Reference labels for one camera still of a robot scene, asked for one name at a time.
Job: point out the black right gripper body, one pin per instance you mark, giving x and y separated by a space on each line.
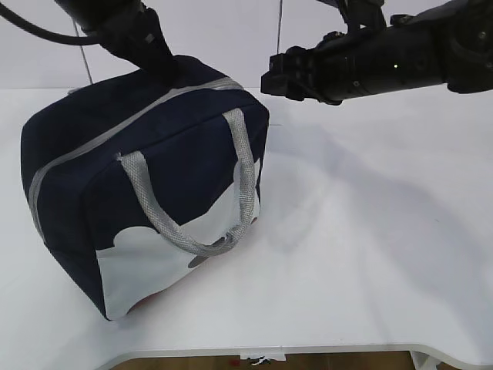
292 75

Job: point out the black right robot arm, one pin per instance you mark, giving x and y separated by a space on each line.
450 45

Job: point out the navy blue lunch bag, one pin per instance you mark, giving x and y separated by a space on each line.
132 184

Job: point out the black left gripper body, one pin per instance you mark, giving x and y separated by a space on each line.
134 33

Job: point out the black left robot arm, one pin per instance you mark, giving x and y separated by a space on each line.
86 13

